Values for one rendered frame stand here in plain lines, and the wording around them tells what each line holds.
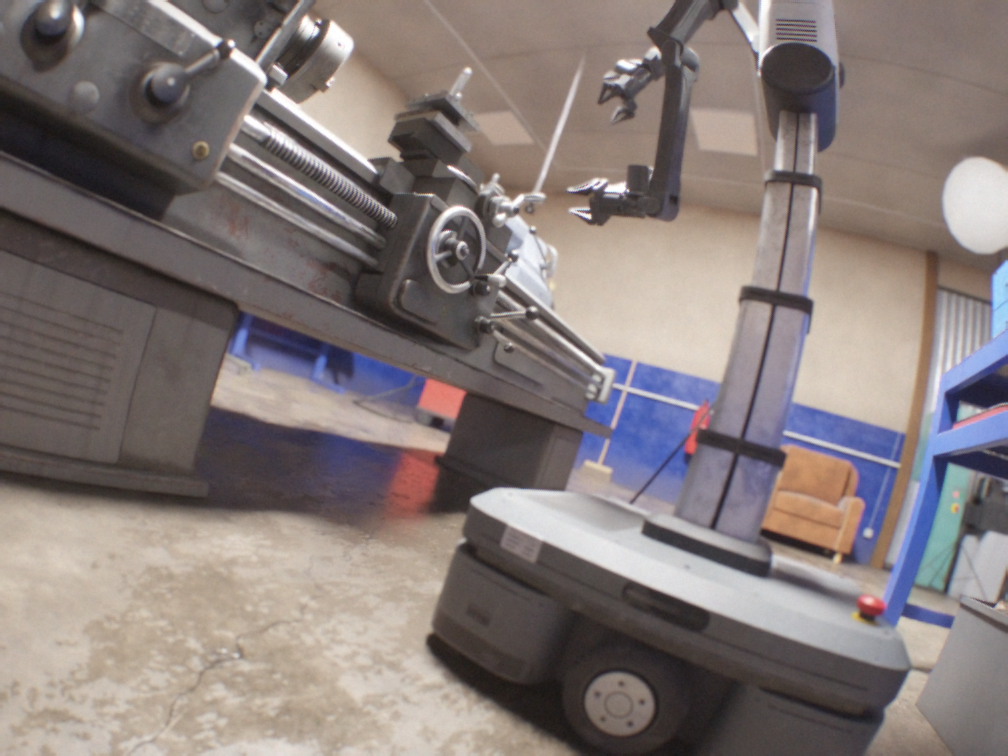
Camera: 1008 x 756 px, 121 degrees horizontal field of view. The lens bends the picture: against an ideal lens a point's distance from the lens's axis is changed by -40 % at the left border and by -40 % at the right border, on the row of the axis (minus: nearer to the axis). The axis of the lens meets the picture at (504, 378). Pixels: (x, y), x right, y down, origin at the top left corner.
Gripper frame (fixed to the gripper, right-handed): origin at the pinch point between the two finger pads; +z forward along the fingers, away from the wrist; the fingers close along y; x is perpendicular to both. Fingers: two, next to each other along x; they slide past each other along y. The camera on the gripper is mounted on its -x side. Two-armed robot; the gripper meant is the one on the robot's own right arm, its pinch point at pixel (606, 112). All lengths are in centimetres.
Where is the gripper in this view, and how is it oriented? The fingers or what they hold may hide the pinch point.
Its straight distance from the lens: 155.1
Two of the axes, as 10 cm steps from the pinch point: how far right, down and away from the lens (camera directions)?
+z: -6.7, 7.0, 2.3
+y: -5.2, -2.3, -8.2
